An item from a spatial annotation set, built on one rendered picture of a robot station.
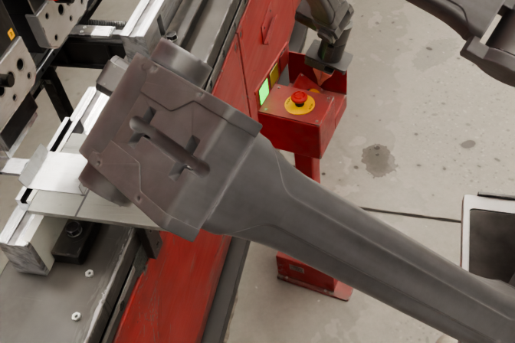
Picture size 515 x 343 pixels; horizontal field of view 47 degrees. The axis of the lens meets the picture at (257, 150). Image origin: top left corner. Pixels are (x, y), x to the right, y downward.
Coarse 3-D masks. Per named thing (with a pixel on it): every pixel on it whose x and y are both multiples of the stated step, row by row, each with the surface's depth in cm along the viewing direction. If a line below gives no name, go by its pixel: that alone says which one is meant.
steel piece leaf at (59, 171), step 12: (48, 156) 106; (60, 156) 106; (72, 156) 106; (48, 168) 104; (60, 168) 104; (72, 168) 104; (36, 180) 103; (48, 180) 102; (60, 180) 102; (72, 180) 102; (72, 192) 100; (84, 192) 100
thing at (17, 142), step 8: (32, 96) 99; (24, 104) 97; (32, 104) 99; (16, 112) 95; (24, 112) 97; (32, 112) 99; (16, 120) 95; (24, 120) 97; (32, 120) 101; (8, 128) 93; (16, 128) 95; (24, 128) 97; (0, 136) 92; (8, 136) 93; (16, 136) 95; (24, 136) 99; (0, 144) 93; (8, 144) 94; (16, 144) 97; (8, 152) 95
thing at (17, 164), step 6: (0, 156) 107; (0, 162) 106; (6, 162) 106; (12, 162) 106; (18, 162) 106; (24, 162) 106; (0, 168) 105; (6, 168) 105; (12, 168) 105; (18, 168) 105; (0, 174) 105; (6, 174) 105; (12, 174) 104; (18, 174) 104
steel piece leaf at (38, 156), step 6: (36, 150) 105; (42, 150) 106; (36, 156) 105; (42, 156) 106; (30, 162) 103; (36, 162) 104; (24, 168) 102; (30, 168) 103; (36, 168) 104; (24, 174) 102; (30, 174) 103; (18, 180) 101; (24, 180) 101; (30, 180) 103
